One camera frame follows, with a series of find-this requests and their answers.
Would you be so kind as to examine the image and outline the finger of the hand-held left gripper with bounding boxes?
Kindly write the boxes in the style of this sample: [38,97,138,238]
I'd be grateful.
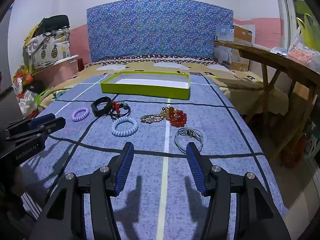
[5,113,56,130]
[6,117,66,147]

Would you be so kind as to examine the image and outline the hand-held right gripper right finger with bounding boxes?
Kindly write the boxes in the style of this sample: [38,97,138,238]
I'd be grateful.
[185,141,292,240]

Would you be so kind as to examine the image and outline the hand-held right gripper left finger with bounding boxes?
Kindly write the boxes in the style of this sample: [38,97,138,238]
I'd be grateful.
[29,141,135,240]

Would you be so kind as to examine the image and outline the purple coil hair tie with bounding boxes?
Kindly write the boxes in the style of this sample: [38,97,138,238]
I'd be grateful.
[71,107,90,122]

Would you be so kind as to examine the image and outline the grey hair ties with charms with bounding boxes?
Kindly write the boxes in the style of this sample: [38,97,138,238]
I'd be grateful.
[174,127,205,153]

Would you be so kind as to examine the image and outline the light blue coil hair tie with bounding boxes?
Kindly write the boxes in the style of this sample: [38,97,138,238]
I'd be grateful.
[111,117,139,137]

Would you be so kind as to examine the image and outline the red bead bracelet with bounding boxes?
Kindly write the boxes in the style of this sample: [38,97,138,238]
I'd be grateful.
[167,106,187,127]

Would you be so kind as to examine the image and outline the gold bead bracelet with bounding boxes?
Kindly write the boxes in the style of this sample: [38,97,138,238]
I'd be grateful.
[140,106,173,125]

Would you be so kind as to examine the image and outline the black smart band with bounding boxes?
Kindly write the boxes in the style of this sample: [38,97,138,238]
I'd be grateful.
[91,96,112,117]

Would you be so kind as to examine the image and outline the red and black hair tie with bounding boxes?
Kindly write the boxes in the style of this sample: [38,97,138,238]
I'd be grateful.
[109,101,131,119]

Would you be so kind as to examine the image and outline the green shallow cardboard box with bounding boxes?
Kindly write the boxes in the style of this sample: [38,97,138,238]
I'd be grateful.
[100,71,191,101]

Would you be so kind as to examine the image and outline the blue-grey lined blanket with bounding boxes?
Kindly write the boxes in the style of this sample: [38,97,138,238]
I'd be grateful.
[20,74,285,240]

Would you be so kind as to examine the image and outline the colourful plastic bags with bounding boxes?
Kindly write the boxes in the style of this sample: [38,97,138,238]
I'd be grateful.
[12,66,34,98]

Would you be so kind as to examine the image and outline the pink storage box white lid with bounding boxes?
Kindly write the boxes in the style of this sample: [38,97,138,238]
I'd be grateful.
[32,54,80,86]

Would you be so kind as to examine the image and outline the pineapple print bag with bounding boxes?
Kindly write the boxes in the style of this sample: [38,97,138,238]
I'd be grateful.
[24,29,71,72]

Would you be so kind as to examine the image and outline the yellow patterned bedsheet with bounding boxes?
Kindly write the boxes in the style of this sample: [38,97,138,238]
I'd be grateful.
[40,54,290,117]

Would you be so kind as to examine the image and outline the black bag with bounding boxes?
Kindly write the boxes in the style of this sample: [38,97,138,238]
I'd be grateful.
[35,15,70,37]

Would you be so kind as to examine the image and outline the wooden table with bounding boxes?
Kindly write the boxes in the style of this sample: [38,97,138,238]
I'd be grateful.
[214,41,320,165]

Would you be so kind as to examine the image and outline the blue and white carton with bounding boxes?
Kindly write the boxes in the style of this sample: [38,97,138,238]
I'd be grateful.
[215,25,234,42]

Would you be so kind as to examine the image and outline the blue floral headboard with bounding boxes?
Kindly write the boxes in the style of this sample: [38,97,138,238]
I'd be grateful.
[87,0,234,63]

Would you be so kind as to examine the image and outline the brown cardboard box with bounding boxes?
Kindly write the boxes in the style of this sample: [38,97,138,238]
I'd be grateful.
[232,24,256,46]

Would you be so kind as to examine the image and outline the clear plastic packet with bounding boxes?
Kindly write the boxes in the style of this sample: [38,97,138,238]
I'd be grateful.
[270,46,288,56]

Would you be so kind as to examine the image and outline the orange and white plastic bag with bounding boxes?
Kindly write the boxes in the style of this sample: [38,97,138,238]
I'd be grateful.
[287,42,320,74]

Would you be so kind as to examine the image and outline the yellow-green bag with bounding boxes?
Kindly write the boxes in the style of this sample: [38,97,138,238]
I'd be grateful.
[296,13,320,48]

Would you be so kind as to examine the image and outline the green bag handle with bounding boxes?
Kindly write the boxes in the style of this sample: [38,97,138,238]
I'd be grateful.
[35,88,50,108]

